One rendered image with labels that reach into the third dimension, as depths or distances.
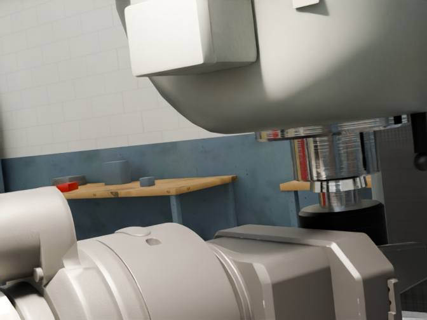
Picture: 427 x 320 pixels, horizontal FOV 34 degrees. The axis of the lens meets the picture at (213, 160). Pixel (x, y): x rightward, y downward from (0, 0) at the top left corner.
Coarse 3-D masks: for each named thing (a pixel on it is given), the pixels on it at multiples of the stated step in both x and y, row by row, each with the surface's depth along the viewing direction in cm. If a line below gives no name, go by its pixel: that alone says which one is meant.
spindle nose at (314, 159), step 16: (304, 144) 37; (320, 144) 36; (336, 144) 36; (352, 144) 36; (368, 144) 37; (304, 160) 37; (320, 160) 37; (336, 160) 36; (352, 160) 36; (368, 160) 37; (304, 176) 37; (320, 176) 37; (336, 176) 36; (352, 176) 36
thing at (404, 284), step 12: (384, 252) 36; (396, 252) 37; (408, 252) 37; (420, 252) 38; (396, 264) 37; (408, 264) 37; (420, 264) 38; (396, 276) 36; (408, 276) 37; (420, 276) 38; (408, 288) 37
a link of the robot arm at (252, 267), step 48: (96, 240) 30; (144, 240) 30; (192, 240) 30; (240, 240) 37; (288, 240) 34; (336, 240) 32; (144, 288) 27; (192, 288) 28; (240, 288) 31; (288, 288) 31; (336, 288) 32; (384, 288) 32
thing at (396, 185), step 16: (400, 128) 75; (384, 144) 76; (400, 144) 75; (384, 160) 76; (400, 160) 75; (384, 176) 77; (400, 176) 75; (416, 176) 74; (384, 192) 77; (400, 192) 76; (416, 192) 74; (384, 208) 78; (400, 208) 76; (416, 208) 75; (400, 224) 76; (416, 224) 75; (400, 240) 76; (416, 240) 75; (416, 288) 76; (416, 304) 76
